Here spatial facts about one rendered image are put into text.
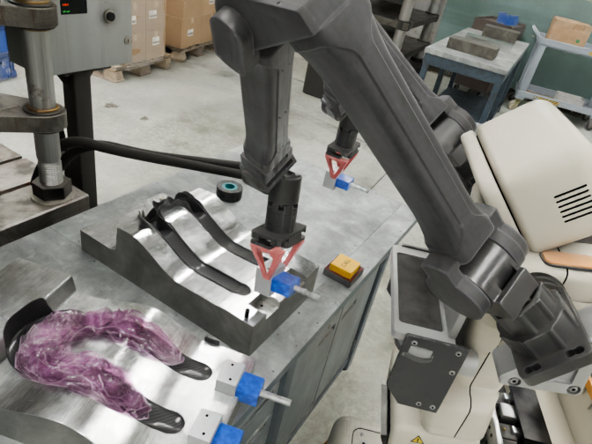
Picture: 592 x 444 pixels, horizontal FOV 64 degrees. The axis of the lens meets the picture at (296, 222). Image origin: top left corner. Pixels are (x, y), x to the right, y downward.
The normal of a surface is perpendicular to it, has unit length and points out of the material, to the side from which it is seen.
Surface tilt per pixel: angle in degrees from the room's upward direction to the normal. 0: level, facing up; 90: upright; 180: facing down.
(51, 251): 0
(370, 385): 0
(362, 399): 0
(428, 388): 90
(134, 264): 90
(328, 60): 133
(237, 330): 90
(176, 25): 90
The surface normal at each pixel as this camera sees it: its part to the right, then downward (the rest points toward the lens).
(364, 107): -0.61, 0.74
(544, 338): -0.02, 0.40
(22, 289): 0.18, -0.83
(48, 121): 0.57, 0.53
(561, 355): -0.67, -0.69
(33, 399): -0.10, -0.87
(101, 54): 0.84, 0.41
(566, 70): -0.47, 0.41
